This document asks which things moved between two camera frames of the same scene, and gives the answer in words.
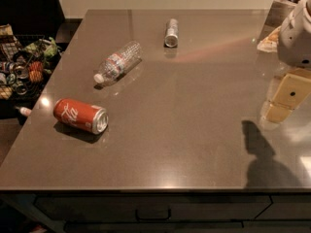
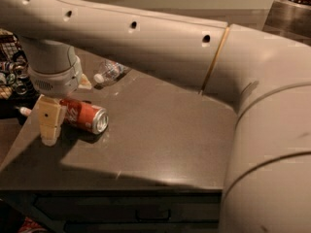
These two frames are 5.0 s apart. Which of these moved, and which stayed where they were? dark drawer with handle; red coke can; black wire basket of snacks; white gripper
Moved: white gripper
Stayed: dark drawer with handle; black wire basket of snacks; red coke can
